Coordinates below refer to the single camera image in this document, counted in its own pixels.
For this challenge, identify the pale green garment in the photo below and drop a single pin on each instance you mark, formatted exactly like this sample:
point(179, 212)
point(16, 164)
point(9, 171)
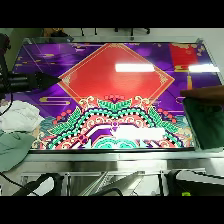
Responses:
point(13, 150)

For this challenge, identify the silver frame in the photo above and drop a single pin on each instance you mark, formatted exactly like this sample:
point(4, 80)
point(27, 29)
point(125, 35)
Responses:
point(100, 165)

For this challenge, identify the white garment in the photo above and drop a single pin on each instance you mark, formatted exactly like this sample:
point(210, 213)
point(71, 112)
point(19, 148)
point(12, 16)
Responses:
point(20, 116)

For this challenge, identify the person's forearm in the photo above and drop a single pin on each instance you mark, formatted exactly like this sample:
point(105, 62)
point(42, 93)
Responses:
point(205, 93)

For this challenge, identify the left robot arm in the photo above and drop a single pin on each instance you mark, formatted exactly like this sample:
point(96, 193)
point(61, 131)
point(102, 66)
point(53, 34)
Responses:
point(23, 82)

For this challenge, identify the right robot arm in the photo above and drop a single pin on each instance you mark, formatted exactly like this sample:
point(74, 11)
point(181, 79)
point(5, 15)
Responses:
point(200, 178)

